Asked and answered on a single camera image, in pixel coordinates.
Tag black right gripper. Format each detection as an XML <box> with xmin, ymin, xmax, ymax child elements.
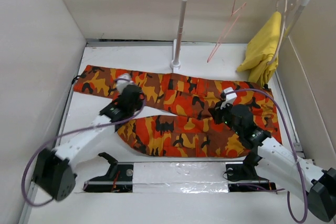
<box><xmin>208</xmin><ymin>99</ymin><xmax>242</xmax><ymax>136</ymax></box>

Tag orange camouflage trousers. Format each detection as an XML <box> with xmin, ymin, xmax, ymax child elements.
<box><xmin>73</xmin><ymin>65</ymin><xmax>281</xmax><ymax>158</ymax></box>

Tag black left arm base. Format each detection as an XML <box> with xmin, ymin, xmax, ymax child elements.
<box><xmin>82</xmin><ymin>152</ymin><xmax>134</xmax><ymax>193</ymax></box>

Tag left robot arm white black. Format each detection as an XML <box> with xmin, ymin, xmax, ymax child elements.
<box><xmin>32</xmin><ymin>83</ymin><xmax>145</xmax><ymax>201</ymax></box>

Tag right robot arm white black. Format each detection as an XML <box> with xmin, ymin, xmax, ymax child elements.
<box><xmin>209</xmin><ymin>102</ymin><xmax>335</xmax><ymax>222</ymax></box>

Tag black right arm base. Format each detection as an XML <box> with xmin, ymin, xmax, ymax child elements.
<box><xmin>223</xmin><ymin>153</ymin><xmax>278</xmax><ymax>193</ymax></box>

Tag yellow garment on hanger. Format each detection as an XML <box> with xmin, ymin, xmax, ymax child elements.
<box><xmin>237</xmin><ymin>12</ymin><xmax>282</xmax><ymax>86</ymax></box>

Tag beige hanger holding garment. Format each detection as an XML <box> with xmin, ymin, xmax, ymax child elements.
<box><xmin>266</xmin><ymin>0</ymin><xmax>302</xmax><ymax>65</ymax></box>

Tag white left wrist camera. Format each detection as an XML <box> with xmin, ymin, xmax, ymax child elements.
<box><xmin>114</xmin><ymin>73</ymin><xmax>134</xmax><ymax>93</ymax></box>

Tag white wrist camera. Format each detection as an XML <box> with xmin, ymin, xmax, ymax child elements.
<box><xmin>114</xmin><ymin>73</ymin><xmax>134</xmax><ymax>93</ymax></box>
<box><xmin>220</xmin><ymin>87</ymin><xmax>237</xmax><ymax>109</ymax></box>

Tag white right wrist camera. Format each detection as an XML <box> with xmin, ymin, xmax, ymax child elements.
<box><xmin>220</xmin><ymin>87</ymin><xmax>237</xmax><ymax>109</ymax></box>

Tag pink wire hanger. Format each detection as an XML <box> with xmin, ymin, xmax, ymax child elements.
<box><xmin>206</xmin><ymin>0</ymin><xmax>247</xmax><ymax>63</ymax></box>

